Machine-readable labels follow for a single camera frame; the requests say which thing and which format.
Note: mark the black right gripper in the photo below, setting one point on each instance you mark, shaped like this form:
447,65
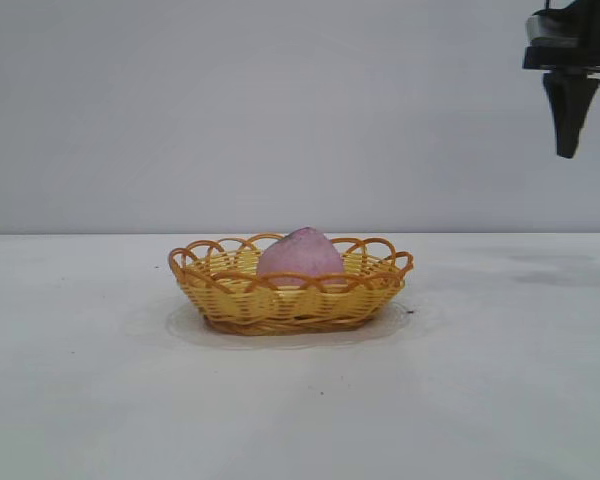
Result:
585,40

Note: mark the pink peach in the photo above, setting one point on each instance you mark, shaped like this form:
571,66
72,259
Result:
300,255

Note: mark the yellow woven basket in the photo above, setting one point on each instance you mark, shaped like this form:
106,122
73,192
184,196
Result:
290,305

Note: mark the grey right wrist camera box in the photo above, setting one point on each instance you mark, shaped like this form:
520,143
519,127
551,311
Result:
536,26

